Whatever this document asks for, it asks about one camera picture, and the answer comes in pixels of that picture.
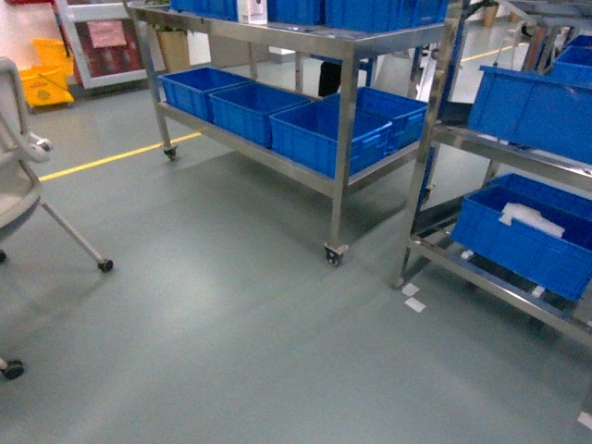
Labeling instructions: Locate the steel wheeled shelf cart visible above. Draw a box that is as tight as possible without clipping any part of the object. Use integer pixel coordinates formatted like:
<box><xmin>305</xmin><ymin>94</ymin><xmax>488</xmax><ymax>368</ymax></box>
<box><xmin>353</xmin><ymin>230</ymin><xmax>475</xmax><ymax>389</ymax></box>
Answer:
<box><xmin>124</xmin><ymin>1</ymin><xmax>446</xmax><ymax>266</ymax></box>

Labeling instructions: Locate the blue crate on cart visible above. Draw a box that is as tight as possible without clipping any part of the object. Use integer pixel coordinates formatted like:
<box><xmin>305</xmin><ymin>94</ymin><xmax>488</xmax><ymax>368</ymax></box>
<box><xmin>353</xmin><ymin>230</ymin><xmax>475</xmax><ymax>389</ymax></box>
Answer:
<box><xmin>270</xmin><ymin>101</ymin><xmax>391</xmax><ymax>179</ymax></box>
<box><xmin>323</xmin><ymin>85</ymin><xmax>429</xmax><ymax>156</ymax></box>
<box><xmin>158</xmin><ymin>67</ymin><xmax>253</xmax><ymax>123</ymax></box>
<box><xmin>210</xmin><ymin>82</ymin><xmax>312</xmax><ymax>148</ymax></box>

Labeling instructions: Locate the person in dark clothes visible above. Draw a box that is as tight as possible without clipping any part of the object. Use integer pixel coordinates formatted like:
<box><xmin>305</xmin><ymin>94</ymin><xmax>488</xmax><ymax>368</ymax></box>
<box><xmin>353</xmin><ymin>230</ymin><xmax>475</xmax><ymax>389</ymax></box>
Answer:
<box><xmin>318</xmin><ymin>61</ymin><xmax>341</xmax><ymax>97</ymax></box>

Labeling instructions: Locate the potted green plant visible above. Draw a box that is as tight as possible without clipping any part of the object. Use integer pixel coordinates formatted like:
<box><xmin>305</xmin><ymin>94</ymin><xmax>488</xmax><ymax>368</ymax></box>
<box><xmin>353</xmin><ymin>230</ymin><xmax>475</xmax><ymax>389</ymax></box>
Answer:
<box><xmin>153</xmin><ymin>24</ymin><xmax>191</xmax><ymax>73</ymax></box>

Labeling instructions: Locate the steel storage rack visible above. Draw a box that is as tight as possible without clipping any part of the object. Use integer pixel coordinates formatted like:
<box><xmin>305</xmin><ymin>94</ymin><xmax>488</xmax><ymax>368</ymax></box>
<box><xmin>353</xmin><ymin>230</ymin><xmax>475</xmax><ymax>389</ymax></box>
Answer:
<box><xmin>395</xmin><ymin>1</ymin><xmax>591</xmax><ymax>346</ymax></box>

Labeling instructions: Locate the blue crate lower rack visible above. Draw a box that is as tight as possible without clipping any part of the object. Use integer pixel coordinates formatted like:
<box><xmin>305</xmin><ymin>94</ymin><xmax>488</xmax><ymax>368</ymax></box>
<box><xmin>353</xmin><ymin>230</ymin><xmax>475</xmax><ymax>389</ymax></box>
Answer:
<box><xmin>451</xmin><ymin>174</ymin><xmax>591</xmax><ymax>301</ymax></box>

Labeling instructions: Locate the white office chair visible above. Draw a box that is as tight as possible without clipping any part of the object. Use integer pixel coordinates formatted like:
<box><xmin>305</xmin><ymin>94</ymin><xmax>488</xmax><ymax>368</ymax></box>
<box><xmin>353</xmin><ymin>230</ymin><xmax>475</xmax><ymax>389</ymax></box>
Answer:
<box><xmin>0</xmin><ymin>55</ymin><xmax>115</xmax><ymax>381</ymax></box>

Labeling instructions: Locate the large blue target crate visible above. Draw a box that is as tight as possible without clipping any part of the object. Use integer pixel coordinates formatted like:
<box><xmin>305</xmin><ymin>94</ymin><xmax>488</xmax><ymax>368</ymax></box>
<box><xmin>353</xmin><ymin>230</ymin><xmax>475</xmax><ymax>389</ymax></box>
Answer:
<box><xmin>468</xmin><ymin>66</ymin><xmax>591</xmax><ymax>164</ymax></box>

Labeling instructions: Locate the yellow wet floor sign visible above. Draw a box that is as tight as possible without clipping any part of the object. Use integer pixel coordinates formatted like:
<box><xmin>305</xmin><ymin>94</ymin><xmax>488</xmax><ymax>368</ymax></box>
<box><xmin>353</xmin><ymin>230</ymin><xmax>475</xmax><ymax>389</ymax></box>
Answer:
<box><xmin>19</xmin><ymin>38</ymin><xmax>75</xmax><ymax>108</ymax></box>

